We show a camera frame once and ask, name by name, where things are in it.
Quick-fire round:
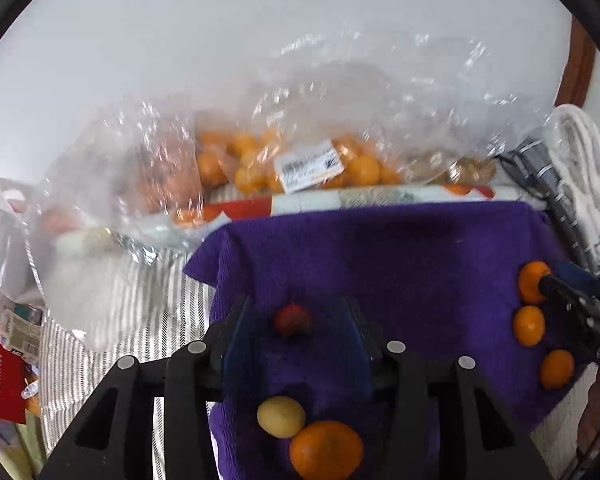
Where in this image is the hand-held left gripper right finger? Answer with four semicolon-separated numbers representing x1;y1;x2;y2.
337;297;553;480

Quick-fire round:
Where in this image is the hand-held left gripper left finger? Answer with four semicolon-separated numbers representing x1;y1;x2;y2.
37;295;253;480

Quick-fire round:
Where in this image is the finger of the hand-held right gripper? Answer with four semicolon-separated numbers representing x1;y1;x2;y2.
537;274;600;373
552;260;600;306

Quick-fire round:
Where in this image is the red plum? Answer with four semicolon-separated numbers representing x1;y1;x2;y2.
273;304;313;338

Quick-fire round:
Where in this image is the yellow green plum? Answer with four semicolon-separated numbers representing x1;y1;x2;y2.
256;396;307;439

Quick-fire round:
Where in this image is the large orange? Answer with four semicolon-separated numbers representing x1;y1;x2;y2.
289;420;365;480

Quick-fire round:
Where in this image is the striped bed sheet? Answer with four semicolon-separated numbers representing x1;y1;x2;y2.
25;185;600;480

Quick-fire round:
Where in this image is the purple towel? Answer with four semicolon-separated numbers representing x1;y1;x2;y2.
182;200;593;480

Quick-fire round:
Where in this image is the white striped towel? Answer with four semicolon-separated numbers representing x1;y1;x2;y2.
550;104;600;281

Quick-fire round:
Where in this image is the grey checked cloth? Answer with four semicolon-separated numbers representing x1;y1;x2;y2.
495;135;600;276

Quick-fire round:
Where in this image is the pile of bagged oranges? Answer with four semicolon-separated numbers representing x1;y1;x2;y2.
195;130;406;196

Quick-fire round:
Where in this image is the white bag label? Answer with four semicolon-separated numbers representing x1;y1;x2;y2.
273;140;344;195

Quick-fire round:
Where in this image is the small clear plastic bag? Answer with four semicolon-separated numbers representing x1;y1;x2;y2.
22;100;216;351

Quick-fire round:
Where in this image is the green white packet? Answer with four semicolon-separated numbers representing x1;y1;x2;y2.
0;305;45;361

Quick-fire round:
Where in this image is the red paper bag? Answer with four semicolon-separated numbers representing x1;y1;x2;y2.
0;310;31;426

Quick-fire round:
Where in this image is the colourful printed blanket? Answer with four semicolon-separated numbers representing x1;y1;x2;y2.
0;415;48;480

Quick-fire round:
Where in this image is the translucent plastic bag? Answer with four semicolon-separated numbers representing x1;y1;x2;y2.
0;177;46;306

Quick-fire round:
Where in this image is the brown wooden door frame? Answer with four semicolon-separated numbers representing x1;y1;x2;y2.
555;15;597;111

